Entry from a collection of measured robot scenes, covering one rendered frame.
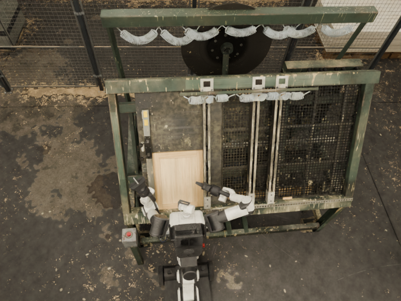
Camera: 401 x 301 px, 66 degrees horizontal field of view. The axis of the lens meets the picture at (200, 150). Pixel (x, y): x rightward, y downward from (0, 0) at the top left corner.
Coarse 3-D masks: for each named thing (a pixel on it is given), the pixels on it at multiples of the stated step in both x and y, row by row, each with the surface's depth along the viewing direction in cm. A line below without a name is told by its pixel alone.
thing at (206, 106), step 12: (204, 96) 243; (204, 108) 250; (204, 120) 254; (204, 132) 258; (204, 144) 262; (204, 156) 266; (204, 168) 270; (204, 180) 275; (204, 192) 279; (204, 204) 284
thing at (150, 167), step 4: (148, 112) 249; (148, 116) 250; (148, 120) 252; (148, 124) 253; (144, 128) 254; (148, 128) 254; (144, 132) 255; (148, 132) 255; (148, 160) 265; (152, 160) 267; (148, 164) 266; (152, 164) 266; (148, 168) 267; (152, 168) 268; (148, 172) 269; (152, 172) 269; (148, 176) 270; (152, 176) 271; (148, 180) 272; (152, 180) 272; (152, 184) 274; (152, 188) 275
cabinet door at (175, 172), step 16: (160, 160) 268; (176, 160) 270; (192, 160) 272; (160, 176) 274; (176, 176) 276; (192, 176) 278; (160, 192) 280; (176, 192) 282; (192, 192) 284; (160, 208) 286
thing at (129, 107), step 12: (312, 96) 268; (120, 108) 253; (132, 108) 254; (132, 120) 260; (132, 132) 263; (132, 144) 267; (264, 168) 289; (300, 168) 294; (324, 168) 297; (336, 168) 297; (132, 180) 278
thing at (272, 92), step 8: (280, 88) 233; (288, 88) 233; (296, 88) 233; (304, 88) 234; (312, 88) 235; (184, 96) 231; (192, 96) 234; (200, 96) 236; (216, 96) 237; (224, 96) 239; (240, 96) 238; (248, 96) 237; (272, 96) 244; (296, 96) 241
